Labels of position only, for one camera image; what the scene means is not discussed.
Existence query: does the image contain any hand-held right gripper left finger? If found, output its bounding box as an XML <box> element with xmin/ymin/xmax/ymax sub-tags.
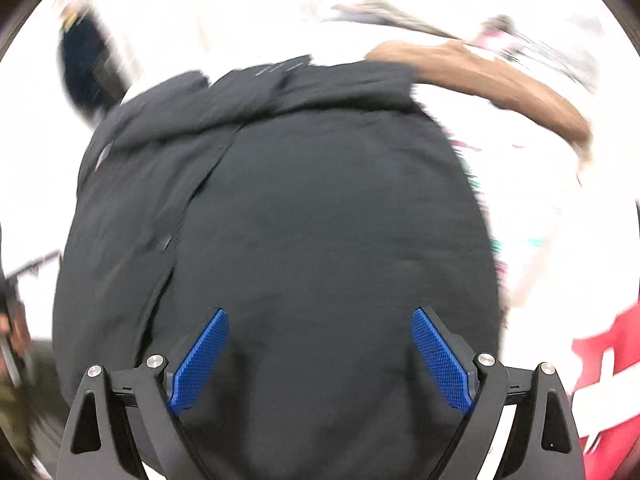
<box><xmin>56</xmin><ymin>308</ymin><xmax>230</xmax><ymax>480</ymax></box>

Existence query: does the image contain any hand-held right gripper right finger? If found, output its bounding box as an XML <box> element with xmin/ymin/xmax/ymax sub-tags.
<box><xmin>410</xmin><ymin>307</ymin><xmax>587</xmax><ymax>480</ymax></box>

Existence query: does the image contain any black jacket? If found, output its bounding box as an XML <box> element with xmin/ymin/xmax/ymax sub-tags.
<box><xmin>51</xmin><ymin>55</ymin><xmax>503</xmax><ymax>480</ymax></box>

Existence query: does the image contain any red printed cloth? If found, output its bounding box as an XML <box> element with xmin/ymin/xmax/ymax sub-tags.
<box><xmin>570</xmin><ymin>300</ymin><xmax>640</xmax><ymax>480</ymax></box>

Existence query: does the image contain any white patterned cloth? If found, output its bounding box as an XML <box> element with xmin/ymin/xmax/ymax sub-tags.
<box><xmin>320</xmin><ymin>0</ymin><xmax>608</xmax><ymax>311</ymax></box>

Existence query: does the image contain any dark blue garment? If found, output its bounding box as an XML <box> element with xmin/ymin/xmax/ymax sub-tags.
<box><xmin>57</xmin><ymin>10</ymin><xmax>128</xmax><ymax>126</ymax></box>

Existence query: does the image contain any brown garment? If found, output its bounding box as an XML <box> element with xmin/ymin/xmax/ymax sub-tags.
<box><xmin>365</xmin><ymin>39</ymin><xmax>594</xmax><ymax>153</ymax></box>

